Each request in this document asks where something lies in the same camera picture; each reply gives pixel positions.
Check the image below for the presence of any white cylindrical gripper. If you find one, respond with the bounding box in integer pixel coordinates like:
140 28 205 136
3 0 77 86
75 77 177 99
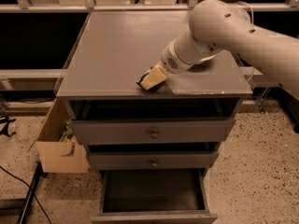
141 41 199 91

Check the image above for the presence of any blue rxbar blueberry wrapper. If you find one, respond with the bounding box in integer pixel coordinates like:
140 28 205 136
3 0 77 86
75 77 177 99
135 66 153 88

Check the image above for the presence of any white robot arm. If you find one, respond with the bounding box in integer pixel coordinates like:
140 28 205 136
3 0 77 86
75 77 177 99
137 0 299 99

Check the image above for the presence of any grey top drawer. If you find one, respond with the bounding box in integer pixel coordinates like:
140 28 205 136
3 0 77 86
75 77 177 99
71 118 235 146

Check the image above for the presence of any grey drawer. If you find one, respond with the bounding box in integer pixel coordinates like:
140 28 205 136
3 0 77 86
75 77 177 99
71 118 235 146
91 169 218 224
89 151 219 171

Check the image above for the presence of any grey drawer cabinet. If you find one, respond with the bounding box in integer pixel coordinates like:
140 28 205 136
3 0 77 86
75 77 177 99
55 9 253 224

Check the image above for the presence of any grey middle drawer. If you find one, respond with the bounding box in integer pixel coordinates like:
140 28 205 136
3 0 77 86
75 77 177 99
89 151 219 171

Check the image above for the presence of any grey bottom drawer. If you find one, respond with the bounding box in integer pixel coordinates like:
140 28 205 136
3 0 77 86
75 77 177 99
91 169 218 224

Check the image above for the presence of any green item in box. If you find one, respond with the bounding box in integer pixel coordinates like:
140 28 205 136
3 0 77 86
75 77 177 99
60 120 72 142

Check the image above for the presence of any cardboard box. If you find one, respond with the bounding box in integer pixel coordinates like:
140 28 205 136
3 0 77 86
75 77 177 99
35 99 90 174

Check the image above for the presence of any black metal floor bar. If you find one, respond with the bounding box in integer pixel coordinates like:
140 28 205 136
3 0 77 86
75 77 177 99
17 162 42 224

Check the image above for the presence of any black stand foot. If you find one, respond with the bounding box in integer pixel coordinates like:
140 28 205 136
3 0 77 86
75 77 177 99
0 116 16 137

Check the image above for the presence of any white cable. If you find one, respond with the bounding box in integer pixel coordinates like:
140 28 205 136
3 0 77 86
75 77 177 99
235 1 255 23

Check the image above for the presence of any metal rail frame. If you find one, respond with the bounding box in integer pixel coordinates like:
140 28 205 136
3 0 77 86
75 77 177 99
0 0 299 91

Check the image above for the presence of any black floor cable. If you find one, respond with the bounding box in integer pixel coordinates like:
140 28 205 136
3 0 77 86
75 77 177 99
0 165 52 224

